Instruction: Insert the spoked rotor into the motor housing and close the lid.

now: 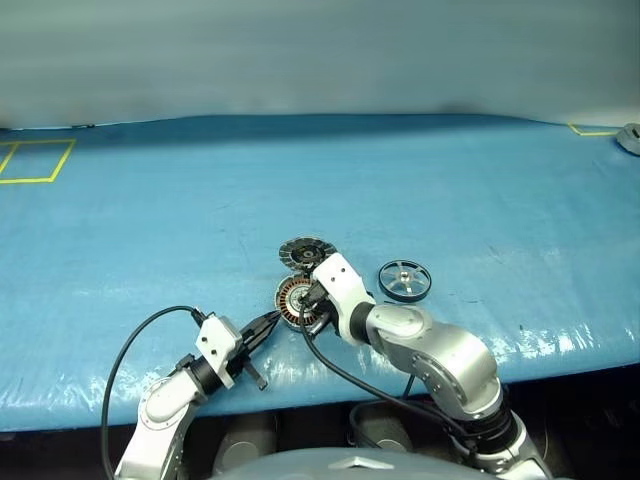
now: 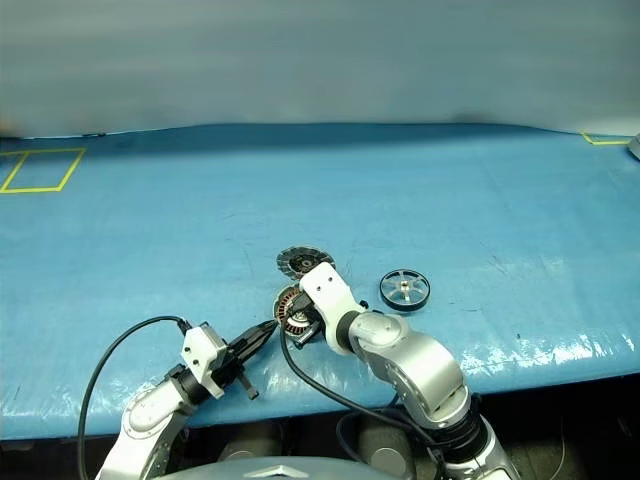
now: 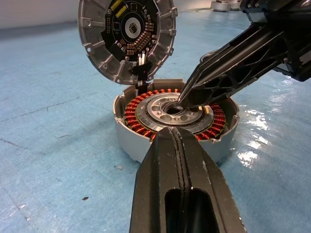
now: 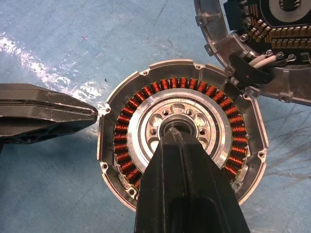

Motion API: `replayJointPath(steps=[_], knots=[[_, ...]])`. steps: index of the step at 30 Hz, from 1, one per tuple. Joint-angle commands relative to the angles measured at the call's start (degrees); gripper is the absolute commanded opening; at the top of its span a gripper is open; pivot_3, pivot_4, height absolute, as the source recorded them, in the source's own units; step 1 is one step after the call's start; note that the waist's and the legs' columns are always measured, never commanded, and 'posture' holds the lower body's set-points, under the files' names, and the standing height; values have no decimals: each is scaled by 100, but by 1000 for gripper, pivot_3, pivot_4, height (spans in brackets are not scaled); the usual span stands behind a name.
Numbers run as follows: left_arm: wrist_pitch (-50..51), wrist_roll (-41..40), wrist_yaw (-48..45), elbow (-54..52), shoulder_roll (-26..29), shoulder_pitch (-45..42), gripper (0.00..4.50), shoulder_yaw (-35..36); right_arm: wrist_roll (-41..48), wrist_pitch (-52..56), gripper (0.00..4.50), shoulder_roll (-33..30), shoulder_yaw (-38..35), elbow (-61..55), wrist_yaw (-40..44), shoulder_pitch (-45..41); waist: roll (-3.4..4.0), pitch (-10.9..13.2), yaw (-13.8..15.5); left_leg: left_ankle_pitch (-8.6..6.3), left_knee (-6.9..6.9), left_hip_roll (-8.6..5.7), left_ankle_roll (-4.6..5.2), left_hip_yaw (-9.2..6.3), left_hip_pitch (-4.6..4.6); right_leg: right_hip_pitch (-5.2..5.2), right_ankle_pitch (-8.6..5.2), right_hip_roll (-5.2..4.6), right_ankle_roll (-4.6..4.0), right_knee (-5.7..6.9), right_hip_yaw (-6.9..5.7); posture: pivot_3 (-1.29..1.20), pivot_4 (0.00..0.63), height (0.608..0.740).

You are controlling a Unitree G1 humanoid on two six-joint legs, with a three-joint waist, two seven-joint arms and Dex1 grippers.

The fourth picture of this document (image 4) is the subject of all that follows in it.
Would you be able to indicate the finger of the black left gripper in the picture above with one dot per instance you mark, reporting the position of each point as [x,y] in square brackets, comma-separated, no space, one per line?
[36,94]
[48,119]

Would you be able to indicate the blue plastic table cover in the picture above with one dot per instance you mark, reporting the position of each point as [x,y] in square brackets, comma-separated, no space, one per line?
[48,182]

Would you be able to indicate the silver motor lid circuit board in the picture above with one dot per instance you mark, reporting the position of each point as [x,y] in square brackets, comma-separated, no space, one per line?
[291,80]

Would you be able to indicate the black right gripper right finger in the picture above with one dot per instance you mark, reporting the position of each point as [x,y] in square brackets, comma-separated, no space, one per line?
[213,194]

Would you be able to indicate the silver motor housing copper coils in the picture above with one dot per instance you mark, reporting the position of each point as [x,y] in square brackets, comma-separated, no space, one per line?
[141,114]

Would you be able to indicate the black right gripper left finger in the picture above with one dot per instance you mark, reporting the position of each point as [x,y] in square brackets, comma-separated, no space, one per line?
[160,189]

